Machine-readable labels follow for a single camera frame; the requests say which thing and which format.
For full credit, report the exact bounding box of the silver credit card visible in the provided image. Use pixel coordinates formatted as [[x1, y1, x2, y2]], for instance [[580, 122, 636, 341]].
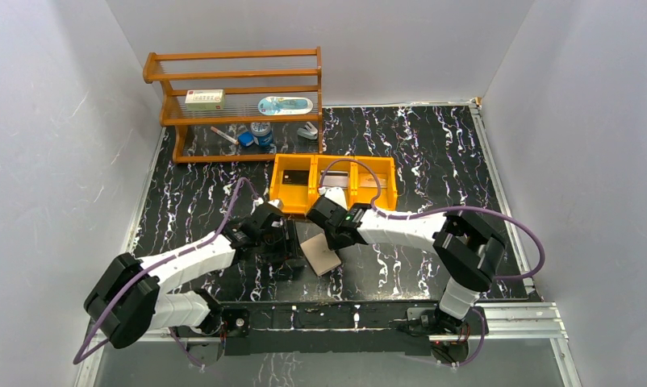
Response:
[[319, 170, 349, 189]]

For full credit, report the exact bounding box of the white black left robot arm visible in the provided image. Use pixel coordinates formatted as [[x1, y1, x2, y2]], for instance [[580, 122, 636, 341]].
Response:
[[84, 200, 302, 349]]

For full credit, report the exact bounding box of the blue oval package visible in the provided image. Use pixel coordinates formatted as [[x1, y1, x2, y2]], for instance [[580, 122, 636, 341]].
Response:
[[257, 96, 314, 116]]

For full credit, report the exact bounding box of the left yellow bin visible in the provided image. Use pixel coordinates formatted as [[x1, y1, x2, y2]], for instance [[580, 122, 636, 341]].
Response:
[[269, 154, 315, 216]]

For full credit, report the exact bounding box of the middle yellow bin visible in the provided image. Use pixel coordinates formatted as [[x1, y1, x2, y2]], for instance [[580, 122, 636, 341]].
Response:
[[310, 155, 356, 209]]

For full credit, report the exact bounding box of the white marker pen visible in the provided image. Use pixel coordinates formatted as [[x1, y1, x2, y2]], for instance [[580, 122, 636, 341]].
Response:
[[210, 127, 240, 145]]

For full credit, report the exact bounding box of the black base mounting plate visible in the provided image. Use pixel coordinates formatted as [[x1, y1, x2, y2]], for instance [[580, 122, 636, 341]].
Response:
[[172, 300, 490, 366]]

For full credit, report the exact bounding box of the beige card holder wallet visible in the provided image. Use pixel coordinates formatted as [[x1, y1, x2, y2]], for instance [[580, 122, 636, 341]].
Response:
[[300, 234, 342, 277]]

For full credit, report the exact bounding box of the right yellow bin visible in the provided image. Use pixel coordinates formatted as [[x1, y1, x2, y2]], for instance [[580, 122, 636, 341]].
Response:
[[353, 156, 398, 210]]

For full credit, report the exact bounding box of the yellow bin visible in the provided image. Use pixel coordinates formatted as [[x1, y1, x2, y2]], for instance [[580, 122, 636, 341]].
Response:
[[310, 155, 356, 209], [269, 154, 315, 216], [353, 156, 398, 210]]

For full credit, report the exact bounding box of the black credit card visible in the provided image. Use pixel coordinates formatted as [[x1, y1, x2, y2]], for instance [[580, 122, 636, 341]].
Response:
[[282, 170, 310, 186]]

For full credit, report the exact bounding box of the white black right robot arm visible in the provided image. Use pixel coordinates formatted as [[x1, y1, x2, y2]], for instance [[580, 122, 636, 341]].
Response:
[[306, 196, 507, 334]]

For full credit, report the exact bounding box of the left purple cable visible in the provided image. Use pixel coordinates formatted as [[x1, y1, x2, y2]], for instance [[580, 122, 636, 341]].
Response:
[[72, 177, 263, 369]]

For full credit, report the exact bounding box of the white red box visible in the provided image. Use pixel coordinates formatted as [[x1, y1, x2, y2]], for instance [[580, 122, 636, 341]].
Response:
[[185, 89, 225, 111]]

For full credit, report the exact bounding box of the blue white jar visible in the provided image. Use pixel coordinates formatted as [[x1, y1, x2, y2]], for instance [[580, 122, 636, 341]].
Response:
[[250, 122, 273, 148]]

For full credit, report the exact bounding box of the gold credit card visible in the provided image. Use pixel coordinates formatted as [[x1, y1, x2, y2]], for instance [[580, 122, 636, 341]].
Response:
[[358, 173, 387, 189]]

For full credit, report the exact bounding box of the small blue cube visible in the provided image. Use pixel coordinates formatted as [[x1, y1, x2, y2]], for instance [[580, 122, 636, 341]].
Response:
[[237, 131, 254, 148]]

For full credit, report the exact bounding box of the wooden shelf rack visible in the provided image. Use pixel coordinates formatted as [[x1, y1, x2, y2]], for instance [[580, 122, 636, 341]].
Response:
[[143, 47, 324, 164]]

